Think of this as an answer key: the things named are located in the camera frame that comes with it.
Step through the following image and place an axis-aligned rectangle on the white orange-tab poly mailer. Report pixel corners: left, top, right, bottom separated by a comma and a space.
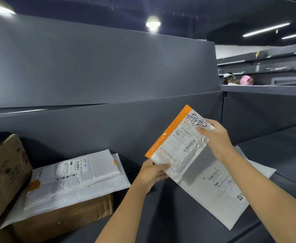
24, 149, 122, 210

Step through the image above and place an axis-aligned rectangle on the person's right hand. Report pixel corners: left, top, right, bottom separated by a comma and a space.
196, 118, 236, 162

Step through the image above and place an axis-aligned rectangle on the person's left hand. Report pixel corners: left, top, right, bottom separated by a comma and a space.
132, 159, 172, 194

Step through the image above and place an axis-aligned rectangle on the person's left forearm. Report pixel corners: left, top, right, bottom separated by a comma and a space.
95, 182, 150, 243

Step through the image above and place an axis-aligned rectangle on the large white poly mailer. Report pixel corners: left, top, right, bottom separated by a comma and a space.
168, 145, 277, 231

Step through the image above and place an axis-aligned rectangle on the white bubble mailer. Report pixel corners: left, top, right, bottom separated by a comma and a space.
0, 153, 131, 231

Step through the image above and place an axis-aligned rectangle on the white label tall cardboard box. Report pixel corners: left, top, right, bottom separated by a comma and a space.
0, 134, 33, 236

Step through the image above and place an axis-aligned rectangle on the long black lettered cardboard box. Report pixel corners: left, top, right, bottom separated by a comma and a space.
10, 193, 114, 243

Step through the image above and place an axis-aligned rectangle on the person's right forearm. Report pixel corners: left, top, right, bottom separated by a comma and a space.
220, 149, 296, 243

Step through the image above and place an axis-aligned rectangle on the orange-edged clear mailer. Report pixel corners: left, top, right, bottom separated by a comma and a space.
145, 104, 215, 184

